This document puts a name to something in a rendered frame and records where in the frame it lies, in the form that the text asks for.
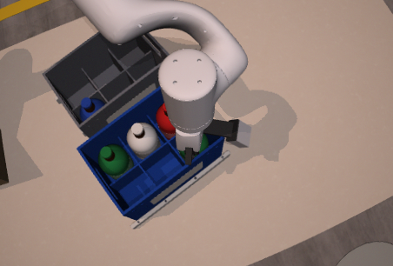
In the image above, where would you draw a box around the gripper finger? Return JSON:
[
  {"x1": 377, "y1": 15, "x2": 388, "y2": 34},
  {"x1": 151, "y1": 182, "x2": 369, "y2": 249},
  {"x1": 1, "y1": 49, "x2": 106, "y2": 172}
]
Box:
[{"x1": 184, "y1": 147, "x2": 199, "y2": 165}]

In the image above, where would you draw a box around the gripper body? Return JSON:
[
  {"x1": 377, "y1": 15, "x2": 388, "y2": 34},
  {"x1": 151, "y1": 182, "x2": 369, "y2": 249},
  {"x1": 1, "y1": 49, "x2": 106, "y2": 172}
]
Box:
[{"x1": 176, "y1": 129, "x2": 203, "y2": 152}]

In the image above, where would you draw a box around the blue plastic bottle crate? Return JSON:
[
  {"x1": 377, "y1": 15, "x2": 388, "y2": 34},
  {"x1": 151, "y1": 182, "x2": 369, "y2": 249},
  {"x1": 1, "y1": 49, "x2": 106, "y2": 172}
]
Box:
[{"x1": 89, "y1": 87, "x2": 225, "y2": 220}]

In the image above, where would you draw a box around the red bottle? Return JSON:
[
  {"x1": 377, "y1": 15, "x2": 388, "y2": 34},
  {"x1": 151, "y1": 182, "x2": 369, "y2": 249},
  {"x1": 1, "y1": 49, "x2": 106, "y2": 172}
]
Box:
[{"x1": 156, "y1": 103, "x2": 176, "y2": 140}]

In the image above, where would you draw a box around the green bottle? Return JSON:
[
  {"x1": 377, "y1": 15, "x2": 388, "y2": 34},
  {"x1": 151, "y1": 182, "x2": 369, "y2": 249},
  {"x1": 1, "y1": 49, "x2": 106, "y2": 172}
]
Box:
[
  {"x1": 98, "y1": 144, "x2": 134, "y2": 180},
  {"x1": 179, "y1": 134, "x2": 209, "y2": 161}
]

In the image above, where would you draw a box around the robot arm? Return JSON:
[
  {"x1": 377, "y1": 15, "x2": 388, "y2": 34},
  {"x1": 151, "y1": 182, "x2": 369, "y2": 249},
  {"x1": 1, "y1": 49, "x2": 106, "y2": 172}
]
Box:
[{"x1": 71, "y1": 0, "x2": 251, "y2": 148}]

